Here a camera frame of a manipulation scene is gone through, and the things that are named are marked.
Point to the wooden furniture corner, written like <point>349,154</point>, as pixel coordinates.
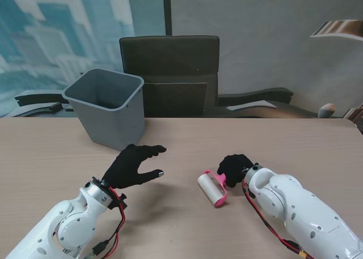
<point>354,113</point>

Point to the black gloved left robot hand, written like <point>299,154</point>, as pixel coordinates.
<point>124,168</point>

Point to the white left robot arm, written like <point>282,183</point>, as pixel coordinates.
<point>73,227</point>

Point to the white paper sheet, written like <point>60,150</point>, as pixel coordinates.
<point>249,105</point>

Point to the grey orange round object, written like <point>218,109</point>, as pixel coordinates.
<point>326,111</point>

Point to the brown white curved shelf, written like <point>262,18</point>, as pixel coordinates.
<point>340,28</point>

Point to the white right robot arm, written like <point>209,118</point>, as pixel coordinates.
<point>297,208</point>

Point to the grey plastic waste bin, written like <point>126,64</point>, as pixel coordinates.
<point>113,128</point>

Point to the white lint roller refill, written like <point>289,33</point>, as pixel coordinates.
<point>210,188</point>

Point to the black curved panel stack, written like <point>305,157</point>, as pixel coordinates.
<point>34,97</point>

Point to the black office chair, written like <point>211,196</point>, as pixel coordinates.
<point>170,57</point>

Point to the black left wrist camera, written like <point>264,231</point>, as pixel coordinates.
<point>119,202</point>

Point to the black window post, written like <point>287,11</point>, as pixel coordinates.
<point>167,9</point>

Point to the small black clip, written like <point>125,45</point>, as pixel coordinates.
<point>55,107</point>

